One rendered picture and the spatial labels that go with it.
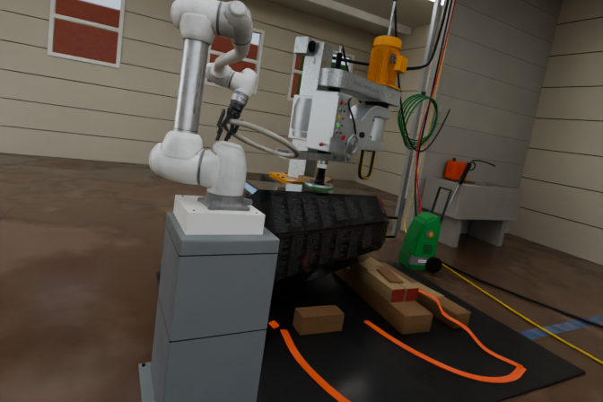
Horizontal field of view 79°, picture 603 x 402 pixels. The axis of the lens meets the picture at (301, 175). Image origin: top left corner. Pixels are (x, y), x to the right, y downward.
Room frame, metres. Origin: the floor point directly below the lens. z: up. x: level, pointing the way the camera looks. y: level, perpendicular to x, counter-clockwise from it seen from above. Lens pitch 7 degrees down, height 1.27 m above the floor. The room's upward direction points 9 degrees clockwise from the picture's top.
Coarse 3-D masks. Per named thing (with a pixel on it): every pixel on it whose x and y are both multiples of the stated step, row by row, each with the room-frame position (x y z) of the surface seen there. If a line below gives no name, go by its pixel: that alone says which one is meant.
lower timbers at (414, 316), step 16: (336, 272) 3.16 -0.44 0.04; (400, 272) 3.16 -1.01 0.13; (352, 288) 2.90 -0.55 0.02; (368, 288) 2.71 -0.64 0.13; (384, 304) 2.50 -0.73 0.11; (400, 304) 2.46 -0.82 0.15; (416, 304) 2.50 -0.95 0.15; (432, 304) 2.66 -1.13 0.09; (448, 304) 2.63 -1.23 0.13; (400, 320) 2.33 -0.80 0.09; (416, 320) 2.34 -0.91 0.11; (448, 320) 2.53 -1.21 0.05; (464, 320) 2.53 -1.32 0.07
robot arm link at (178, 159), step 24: (192, 0) 1.52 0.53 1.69; (192, 24) 1.51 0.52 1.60; (192, 48) 1.52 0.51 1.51; (192, 72) 1.52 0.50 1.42; (192, 96) 1.51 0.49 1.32; (192, 120) 1.52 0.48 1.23; (168, 144) 1.47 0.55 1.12; (192, 144) 1.49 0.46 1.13; (168, 168) 1.46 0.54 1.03; (192, 168) 1.47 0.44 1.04
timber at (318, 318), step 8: (296, 312) 2.18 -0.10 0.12; (304, 312) 2.16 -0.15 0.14; (312, 312) 2.18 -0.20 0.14; (320, 312) 2.20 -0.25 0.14; (328, 312) 2.21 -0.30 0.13; (336, 312) 2.23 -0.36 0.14; (296, 320) 2.17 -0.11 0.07; (304, 320) 2.11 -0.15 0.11; (312, 320) 2.13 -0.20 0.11; (320, 320) 2.16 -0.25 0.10; (328, 320) 2.18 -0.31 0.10; (336, 320) 2.21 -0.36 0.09; (296, 328) 2.15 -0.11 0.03; (304, 328) 2.11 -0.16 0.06; (312, 328) 2.14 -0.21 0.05; (320, 328) 2.16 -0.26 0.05; (328, 328) 2.19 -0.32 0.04; (336, 328) 2.21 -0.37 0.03
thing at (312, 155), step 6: (276, 150) 2.37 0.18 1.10; (282, 150) 2.41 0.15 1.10; (288, 150) 2.46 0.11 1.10; (300, 150) 2.56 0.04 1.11; (300, 156) 2.39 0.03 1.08; (306, 156) 2.44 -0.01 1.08; (312, 156) 2.49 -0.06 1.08; (318, 156) 2.54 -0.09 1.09; (324, 156) 2.60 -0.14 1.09; (330, 156) 2.66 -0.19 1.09; (336, 156) 2.73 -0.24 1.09; (342, 156) 2.78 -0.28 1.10
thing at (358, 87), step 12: (324, 72) 2.61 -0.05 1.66; (336, 72) 2.57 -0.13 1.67; (348, 72) 2.63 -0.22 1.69; (324, 84) 2.60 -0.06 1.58; (336, 84) 2.58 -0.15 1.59; (348, 84) 2.64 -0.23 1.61; (360, 84) 2.75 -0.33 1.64; (372, 84) 2.90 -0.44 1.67; (360, 96) 2.95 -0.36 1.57; (372, 96) 2.92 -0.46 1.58; (384, 96) 3.04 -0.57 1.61; (396, 96) 3.20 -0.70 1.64
